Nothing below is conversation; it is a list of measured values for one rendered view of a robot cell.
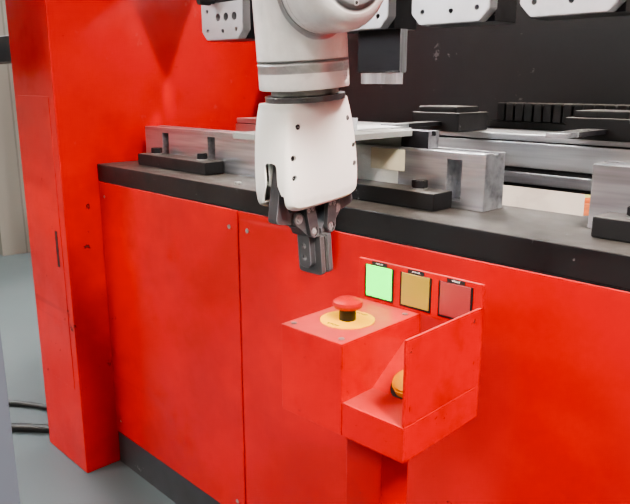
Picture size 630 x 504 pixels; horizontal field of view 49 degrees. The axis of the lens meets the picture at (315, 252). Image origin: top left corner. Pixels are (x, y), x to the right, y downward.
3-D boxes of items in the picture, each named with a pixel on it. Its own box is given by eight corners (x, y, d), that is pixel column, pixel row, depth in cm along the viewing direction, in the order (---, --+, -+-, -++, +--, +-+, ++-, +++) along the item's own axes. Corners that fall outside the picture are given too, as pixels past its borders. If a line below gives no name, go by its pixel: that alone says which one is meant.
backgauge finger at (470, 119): (363, 132, 136) (364, 107, 135) (441, 127, 154) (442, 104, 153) (411, 136, 128) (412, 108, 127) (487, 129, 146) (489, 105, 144)
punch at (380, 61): (357, 83, 130) (358, 31, 127) (364, 83, 131) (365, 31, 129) (399, 83, 123) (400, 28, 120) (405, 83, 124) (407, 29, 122)
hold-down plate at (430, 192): (307, 191, 134) (307, 176, 133) (327, 189, 137) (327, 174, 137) (433, 212, 113) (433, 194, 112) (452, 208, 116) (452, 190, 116)
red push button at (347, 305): (325, 324, 90) (326, 298, 89) (346, 317, 93) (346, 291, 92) (348, 331, 87) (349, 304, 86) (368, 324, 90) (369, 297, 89)
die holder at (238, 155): (146, 161, 185) (144, 126, 183) (165, 160, 189) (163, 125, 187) (266, 179, 151) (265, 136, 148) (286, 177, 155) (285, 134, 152)
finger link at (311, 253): (299, 204, 68) (304, 268, 70) (276, 211, 66) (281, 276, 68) (323, 208, 66) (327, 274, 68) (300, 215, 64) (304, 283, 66)
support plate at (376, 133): (232, 138, 116) (232, 132, 116) (339, 131, 134) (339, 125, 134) (305, 145, 104) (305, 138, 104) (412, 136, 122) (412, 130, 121)
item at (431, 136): (345, 141, 134) (345, 126, 133) (355, 140, 136) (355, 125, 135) (428, 148, 120) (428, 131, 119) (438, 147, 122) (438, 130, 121)
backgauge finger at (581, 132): (520, 143, 112) (522, 112, 111) (590, 135, 130) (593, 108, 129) (591, 148, 104) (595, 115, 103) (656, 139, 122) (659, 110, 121)
